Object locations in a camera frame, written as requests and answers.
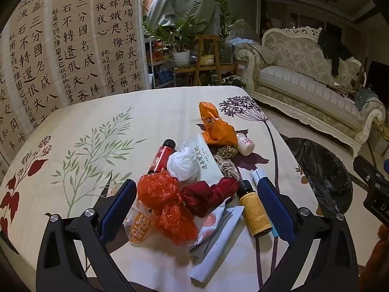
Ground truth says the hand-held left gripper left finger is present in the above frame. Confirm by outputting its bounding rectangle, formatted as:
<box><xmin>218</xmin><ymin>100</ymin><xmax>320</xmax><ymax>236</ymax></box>
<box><xmin>36</xmin><ymin>179</ymin><xmax>139</xmax><ymax>292</ymax></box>

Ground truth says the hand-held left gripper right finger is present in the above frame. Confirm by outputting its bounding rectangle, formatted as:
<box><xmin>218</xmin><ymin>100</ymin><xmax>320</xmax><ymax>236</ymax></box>
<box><xmin>257</xmin><ymin>176</ymin><xmax>361</xmax><ymax>292</ymax></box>

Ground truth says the brown bottle yellow label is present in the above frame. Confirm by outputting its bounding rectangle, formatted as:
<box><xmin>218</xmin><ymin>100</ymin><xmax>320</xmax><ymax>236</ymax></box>
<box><xmin>237</xmin><ymin>180</ymin><xmax>272</xmax><ymax>238</ymax></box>

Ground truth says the orange printed paper bag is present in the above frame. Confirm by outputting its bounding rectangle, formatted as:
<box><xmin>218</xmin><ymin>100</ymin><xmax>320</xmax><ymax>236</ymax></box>
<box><xmin>123</xmin><ymin>199</ymin><xmax>161</xmax><ymax>244</ymax></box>

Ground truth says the red-orange plastic bag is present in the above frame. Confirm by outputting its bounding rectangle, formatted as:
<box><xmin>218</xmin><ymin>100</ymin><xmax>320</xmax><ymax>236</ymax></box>
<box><xmin>137</xmin><ymin>171</ymin><xmax>199</xmax><ymax>245</ymax></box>

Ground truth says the bin with black liner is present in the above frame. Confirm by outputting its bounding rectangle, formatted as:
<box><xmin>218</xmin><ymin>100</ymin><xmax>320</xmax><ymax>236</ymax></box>
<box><xmin>283</xmin><ymin>137</ymin><xmax>354</xmax><ymax>218</ymax></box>

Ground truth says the beige twine bundle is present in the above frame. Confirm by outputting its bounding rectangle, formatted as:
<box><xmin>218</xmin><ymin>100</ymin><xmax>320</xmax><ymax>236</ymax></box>
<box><xmin>213</xmin><ymin>155</ymin><xmax>242</xmax><ymax>183</ymax></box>

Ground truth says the red bottle black cap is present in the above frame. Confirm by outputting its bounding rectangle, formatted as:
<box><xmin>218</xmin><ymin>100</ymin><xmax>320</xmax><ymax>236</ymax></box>
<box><xmin>147</xmin><ymin>139</ymin><xmax>177</xmax><ymax>175</ymax></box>

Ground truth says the white wrapper pink spot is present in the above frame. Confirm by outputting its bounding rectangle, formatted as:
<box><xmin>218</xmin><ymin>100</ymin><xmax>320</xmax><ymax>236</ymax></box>
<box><xmin>193</xmin><ymin>201</ymin><xmax>228</xmax><ymax>248</ymax></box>

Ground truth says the small white bottle red label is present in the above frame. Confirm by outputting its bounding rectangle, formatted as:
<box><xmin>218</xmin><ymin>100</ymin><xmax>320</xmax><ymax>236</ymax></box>
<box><xmin>236</xmin><ymin>132</ymin><xmax>255</xmax><ymax>155</ymax></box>

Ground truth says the white paper envelope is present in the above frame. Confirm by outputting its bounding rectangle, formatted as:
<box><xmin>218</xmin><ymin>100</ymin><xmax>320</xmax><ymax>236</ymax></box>
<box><xmin>190</xmin><ymin>205</ymin><xmax>245</xmax><ymax>282</ymax></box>

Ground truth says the brown black twine ball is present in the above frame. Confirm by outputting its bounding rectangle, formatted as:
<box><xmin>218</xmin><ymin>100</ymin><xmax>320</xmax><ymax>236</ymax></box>
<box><xmin>216</xmin><ymin>145</ymin><xmax>239</xmax><ymax>159</ymax></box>

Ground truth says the dark red bag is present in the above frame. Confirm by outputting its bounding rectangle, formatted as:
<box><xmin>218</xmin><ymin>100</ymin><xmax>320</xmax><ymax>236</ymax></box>
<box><xmin>181</xmin><ymin>178</ymin><xmax>240</xmax><ymax>218</ymax></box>

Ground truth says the white printed tube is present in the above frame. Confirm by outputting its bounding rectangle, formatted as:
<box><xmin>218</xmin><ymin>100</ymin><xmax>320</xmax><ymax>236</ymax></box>
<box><xmin>182</xmin><ymin>133</ymin><xmax>227</xmax><ymax>183</ymax></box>

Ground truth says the white plastic bag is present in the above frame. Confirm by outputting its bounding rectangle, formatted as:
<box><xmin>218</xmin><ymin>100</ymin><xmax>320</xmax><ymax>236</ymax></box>
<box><xmin>167</xmin><ymin>141</ymin><xmax>201</xmax><ymax>183</ymax></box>

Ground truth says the orange plastic bag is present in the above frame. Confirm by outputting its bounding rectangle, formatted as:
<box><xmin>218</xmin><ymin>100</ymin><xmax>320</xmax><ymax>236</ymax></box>
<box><xmin>199</xmin><ymin>101</ymin><xmax>238</xmax><ymax>146</ymax></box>

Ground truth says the person's right forearm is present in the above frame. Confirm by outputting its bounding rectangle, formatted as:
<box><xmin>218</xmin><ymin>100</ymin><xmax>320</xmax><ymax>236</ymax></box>
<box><xmin>359</xmin><ymin>225</ymin><xmax>389</xmax><ymax>292</ymax></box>

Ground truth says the teal blanket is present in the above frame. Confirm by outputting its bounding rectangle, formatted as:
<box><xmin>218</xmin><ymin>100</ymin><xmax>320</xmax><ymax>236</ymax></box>
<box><xmin>355</xmin><ymin>89</ymin><xmax>377</xmax><ymax>110</ymax></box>

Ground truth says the floral tablecloth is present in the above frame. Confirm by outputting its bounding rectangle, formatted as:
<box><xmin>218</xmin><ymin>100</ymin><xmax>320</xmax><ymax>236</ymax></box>
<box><xmin>0</xmin><ymin>86</ymin><xmax>323</xmax><ymax>292</ymax></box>

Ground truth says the ornate cream sofa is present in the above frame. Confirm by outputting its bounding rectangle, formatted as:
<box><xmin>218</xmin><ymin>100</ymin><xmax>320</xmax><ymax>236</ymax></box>
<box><xmin>235</xmin><ymin>26</ymin><xmax>386</xmax><ymax>155</ymax></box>

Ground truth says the black jacket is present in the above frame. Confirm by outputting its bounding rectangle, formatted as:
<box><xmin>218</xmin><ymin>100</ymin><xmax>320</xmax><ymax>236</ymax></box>
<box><xmin>318</xmin><ymin>26</ymin><xmax>353</xmax><ymax>75</ymax></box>

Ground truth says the small floor plant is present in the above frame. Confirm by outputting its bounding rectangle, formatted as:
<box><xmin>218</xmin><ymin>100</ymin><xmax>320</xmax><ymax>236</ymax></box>
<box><xmin>222</xmin><ymin>76</ymin><xmax>247</xmax><ymax>89</ymax></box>

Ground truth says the white metal rack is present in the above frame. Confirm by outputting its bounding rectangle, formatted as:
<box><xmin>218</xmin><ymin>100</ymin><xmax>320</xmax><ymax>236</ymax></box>
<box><xmin>144</xmin><ymin>38</ymin><xmax>177</xmax><ymax>89</ymax></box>

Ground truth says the white plant pot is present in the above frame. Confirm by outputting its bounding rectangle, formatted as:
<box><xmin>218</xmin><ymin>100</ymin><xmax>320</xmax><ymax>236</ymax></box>
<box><xmin>172</xmin><ymin>50</ymin><xmax>191</xmax><ymax>67</ymax></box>

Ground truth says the wooden plant stand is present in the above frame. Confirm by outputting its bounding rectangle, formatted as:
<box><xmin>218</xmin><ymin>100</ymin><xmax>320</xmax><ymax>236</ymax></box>
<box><xmin>175</xmin><ymin>35</ymin><xmax>236</xmax><ymax>87</ymax></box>

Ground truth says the leafy potted plant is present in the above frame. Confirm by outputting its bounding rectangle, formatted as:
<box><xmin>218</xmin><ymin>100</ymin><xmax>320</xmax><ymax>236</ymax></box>
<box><xmin>143</xmin><ymin>1</ymin><xmax>201</xmax><ymax>67</ymax></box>

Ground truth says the tall green plant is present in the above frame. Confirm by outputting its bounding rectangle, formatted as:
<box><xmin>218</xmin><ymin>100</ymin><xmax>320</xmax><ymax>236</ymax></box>
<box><xmin>213</xmin><ymin>0</ymin><xmax>240</xmax><ymax>64</ymax></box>

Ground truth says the calligraphy wall hanging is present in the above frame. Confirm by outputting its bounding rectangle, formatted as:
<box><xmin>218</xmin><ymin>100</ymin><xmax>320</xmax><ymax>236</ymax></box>
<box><xmin>0</xmin><ymin>0</ymin><xmax>145</xmax><ymax>186</ymax></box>

